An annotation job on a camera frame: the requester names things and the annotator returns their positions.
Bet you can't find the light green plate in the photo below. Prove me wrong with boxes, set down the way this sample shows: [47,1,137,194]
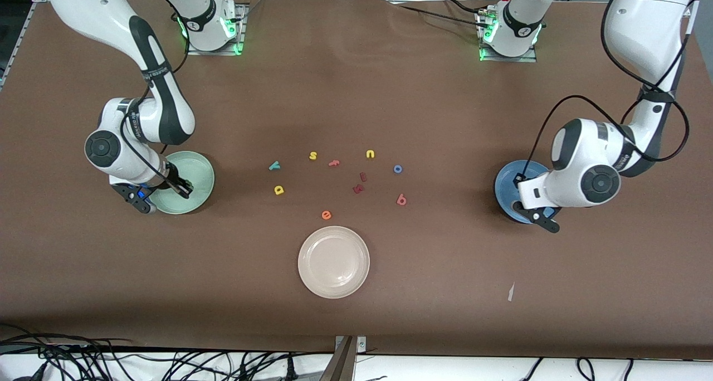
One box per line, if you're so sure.
[150,150,216,215]

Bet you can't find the blue plate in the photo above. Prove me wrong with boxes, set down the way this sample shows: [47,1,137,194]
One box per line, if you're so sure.
[495,159,558,224]

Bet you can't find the beige plate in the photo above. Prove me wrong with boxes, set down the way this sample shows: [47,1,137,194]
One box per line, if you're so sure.
[297,226,370,299]

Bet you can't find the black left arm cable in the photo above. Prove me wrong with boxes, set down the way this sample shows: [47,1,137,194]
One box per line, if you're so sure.
[515,0,704,184]

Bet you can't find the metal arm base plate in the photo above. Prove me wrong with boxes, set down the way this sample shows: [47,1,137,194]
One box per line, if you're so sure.
[185,5,246,56]
[478,11,538,63]

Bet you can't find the aluminium table side rail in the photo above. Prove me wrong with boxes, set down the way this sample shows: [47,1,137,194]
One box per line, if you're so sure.
[0,0,40,89]

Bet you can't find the black cable on tabletop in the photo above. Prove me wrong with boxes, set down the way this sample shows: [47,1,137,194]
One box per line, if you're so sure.
[390,0,492,31]

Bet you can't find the metal table edge bracket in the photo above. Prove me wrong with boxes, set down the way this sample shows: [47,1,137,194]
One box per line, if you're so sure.
[320,335,367,381]

